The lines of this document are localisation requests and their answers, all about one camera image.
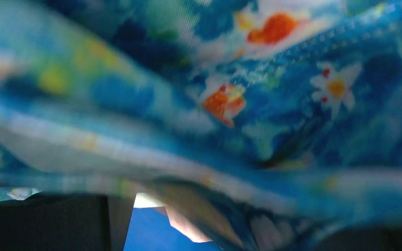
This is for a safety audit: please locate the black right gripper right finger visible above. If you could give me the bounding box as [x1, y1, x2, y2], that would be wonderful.
[314, 227, 402, 251]

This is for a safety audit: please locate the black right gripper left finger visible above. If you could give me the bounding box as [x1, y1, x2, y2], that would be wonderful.
[0, 192, 133, 250]

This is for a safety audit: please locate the blue floral garment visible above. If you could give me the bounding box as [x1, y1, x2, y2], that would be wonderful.
[0, 1, 402, 250]

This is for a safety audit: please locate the pink pleated skirt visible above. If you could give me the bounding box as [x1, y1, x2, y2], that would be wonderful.
[154, 206, 212, 243]

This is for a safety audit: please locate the blue plastic bin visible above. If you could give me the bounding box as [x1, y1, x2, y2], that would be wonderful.
[124, 208, 220, 251]

